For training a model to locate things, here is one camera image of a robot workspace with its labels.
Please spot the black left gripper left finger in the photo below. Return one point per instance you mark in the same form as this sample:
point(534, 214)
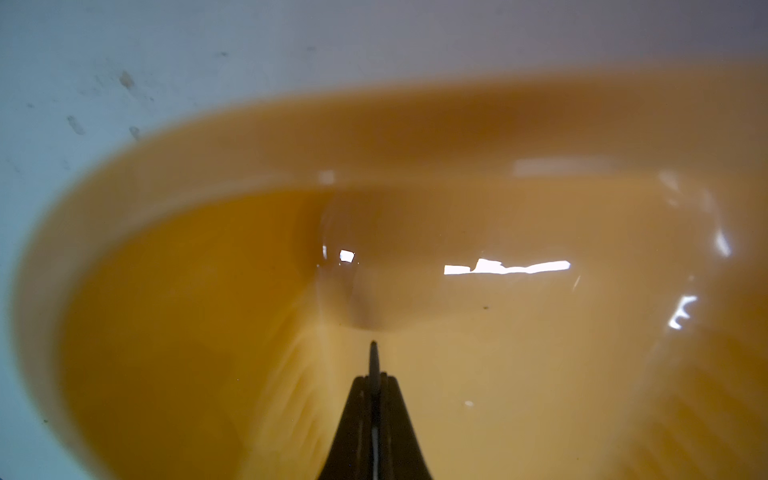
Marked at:
point(351, 453)

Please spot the yellow plastic storage tray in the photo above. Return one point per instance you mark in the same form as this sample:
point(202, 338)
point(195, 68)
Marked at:
point(567, 276)

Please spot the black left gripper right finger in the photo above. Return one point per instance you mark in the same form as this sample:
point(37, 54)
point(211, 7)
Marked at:
point(398, 452)

